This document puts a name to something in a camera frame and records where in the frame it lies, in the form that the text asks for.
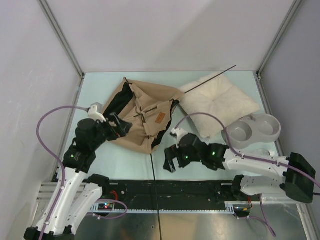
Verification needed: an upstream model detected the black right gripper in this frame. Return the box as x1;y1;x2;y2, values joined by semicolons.
163;144;202;173

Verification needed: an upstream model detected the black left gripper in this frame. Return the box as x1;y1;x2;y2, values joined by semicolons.
90;112;133;150

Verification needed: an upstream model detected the tan fabric pet tent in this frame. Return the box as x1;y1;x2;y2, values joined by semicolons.
102;77;184;154

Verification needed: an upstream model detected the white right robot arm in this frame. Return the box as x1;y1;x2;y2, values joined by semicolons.
163;133;316;204

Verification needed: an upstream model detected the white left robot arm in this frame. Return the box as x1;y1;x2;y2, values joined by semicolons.
24;112;133;240

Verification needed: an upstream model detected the grey double pet bowl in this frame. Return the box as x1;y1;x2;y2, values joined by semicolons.
221;114;282;150

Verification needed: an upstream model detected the cream fluffy cushion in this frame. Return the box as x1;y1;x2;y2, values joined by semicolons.
179;73;261;139

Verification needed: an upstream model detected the clear plastic bottle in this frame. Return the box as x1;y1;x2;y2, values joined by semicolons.
251;148;276;157

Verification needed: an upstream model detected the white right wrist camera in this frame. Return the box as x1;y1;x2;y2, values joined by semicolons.
170;127;188;149

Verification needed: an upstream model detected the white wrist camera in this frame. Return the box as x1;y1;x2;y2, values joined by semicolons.
170;127;188;149
87;102;107;123

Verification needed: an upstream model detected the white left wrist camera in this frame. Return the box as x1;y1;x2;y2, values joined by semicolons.
87;102;107;123

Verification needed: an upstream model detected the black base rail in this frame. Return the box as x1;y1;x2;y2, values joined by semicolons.
99;180;249;212

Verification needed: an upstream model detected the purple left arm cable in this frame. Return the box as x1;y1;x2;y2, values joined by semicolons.
36;105;91;236

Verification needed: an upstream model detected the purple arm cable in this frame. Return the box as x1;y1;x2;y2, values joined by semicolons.
36;105;91;236
174;112;320;188

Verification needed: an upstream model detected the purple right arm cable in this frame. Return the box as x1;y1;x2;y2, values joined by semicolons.
174;112;320;188

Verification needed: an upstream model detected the aluminium frame post left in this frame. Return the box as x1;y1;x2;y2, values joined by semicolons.
37;0;85;79

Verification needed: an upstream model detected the aluminium frame post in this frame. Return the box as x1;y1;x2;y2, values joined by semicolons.
256;0;306;79
37;0;85;79

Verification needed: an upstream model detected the aluminium frame post right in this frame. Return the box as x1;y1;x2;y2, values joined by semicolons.
256;0;306;79

